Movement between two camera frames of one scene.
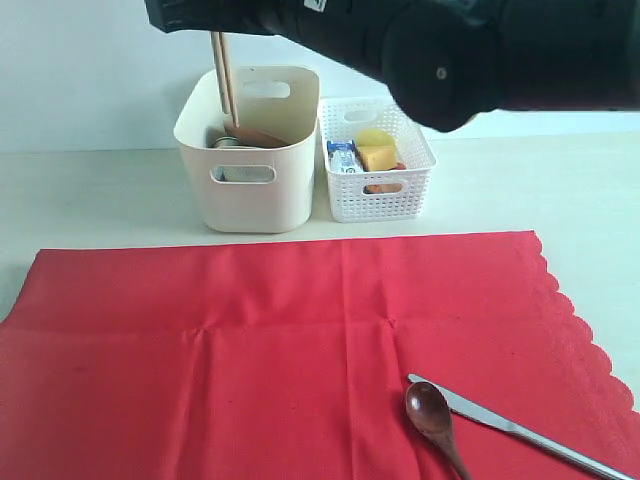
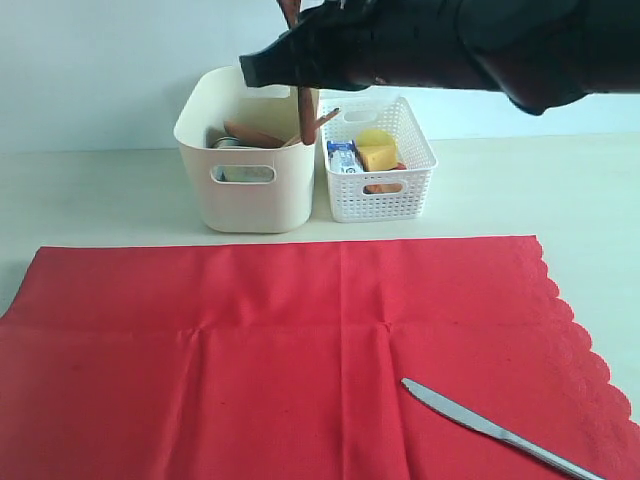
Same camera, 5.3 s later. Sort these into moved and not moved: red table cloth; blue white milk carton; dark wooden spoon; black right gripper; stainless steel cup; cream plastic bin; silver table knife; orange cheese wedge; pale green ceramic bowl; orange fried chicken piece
Moved: black right gripper; silver table knife; dark wooden spoon
Not moved: red table cloth; orange cheese wedge; orange fried chicken piece; blue white milk carton; cream plastic bin; pale green ceramic bowl; stainless steel cup
